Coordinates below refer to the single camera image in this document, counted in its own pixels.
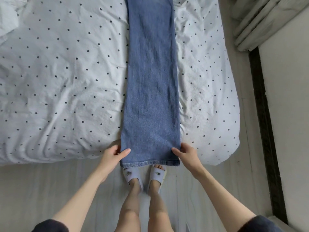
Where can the person's right hand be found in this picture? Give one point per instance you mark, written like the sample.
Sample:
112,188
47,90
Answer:
190,159

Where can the person's left hand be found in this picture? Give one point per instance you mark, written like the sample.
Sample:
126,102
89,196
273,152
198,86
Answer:
111,161

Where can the blue jeans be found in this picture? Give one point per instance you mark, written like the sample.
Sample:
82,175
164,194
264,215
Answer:
149,84

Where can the plain white trousers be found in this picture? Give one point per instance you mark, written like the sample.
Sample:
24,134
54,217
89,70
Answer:
9,14

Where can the person's right forearm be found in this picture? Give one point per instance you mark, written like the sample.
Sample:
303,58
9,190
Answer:
224,203

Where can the person's left forearm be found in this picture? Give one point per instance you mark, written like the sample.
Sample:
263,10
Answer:
79,203

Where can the person's lower leg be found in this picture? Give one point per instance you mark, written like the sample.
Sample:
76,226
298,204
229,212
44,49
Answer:
129,210
159,210

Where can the person's black left sleeve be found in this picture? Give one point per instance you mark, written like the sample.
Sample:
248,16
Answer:
48,226

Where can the person's black sleeve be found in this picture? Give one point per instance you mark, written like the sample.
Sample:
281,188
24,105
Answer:
48,226
260,223

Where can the white dotted bed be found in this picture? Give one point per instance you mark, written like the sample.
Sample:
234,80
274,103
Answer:
58,84

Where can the person's black right sleeve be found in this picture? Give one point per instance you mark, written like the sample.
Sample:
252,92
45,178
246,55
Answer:
260,223

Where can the striped beige curtain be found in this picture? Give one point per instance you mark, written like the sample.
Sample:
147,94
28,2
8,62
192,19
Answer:
260,21

